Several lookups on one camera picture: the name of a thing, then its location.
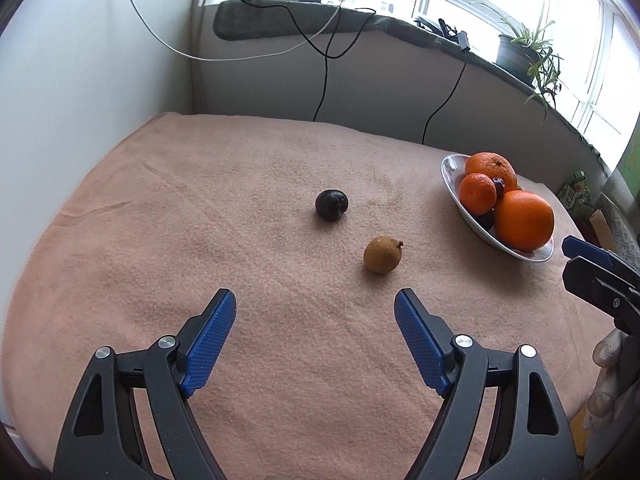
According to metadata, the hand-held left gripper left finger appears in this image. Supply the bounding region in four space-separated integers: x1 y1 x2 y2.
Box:
52 288 237 480

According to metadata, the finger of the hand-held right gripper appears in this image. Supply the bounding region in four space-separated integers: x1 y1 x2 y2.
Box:
561 235 640 283
562 255 640 332

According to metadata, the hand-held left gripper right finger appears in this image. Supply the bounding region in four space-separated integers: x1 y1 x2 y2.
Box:
394 288 581 480

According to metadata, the large smooth orange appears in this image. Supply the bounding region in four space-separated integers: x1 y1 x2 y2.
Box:
494 190 555 252

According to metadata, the brown kiwi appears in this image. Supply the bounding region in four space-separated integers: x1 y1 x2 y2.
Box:
363 236 405 275

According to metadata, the small tangerine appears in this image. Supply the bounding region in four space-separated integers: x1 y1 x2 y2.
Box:
458 173 498 214

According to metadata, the rough-skinned mandarin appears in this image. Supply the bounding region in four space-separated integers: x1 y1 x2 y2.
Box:
465 152 518 193

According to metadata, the white floral plate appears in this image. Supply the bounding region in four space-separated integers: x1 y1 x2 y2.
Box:
440 154 555 262

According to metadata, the person's right hand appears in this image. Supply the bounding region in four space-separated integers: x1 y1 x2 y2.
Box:
582 330 640 468

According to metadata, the brown cardboard box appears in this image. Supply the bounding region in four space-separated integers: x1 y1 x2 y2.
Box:
585 207 608 246

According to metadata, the white lace cloth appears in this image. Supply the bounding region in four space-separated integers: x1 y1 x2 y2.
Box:
597 192 640 266

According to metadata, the green snack packet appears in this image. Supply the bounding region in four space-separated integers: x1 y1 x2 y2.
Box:
557 171 591 208

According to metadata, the potted spider plant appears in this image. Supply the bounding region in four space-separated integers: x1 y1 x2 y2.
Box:
472 0 563 123

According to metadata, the black power adapter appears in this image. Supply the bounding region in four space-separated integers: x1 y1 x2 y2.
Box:
437 18 472 52

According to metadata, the grey windowsill cloth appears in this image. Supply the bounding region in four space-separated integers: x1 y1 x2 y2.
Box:
212 0 613 171

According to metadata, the black straight cable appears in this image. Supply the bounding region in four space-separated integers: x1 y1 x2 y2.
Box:
422 47 469 146

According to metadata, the black looped cable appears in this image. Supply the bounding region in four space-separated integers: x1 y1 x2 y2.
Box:
227 0 377 122

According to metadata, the white cable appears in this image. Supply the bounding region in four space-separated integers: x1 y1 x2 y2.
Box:
119 0 346 62

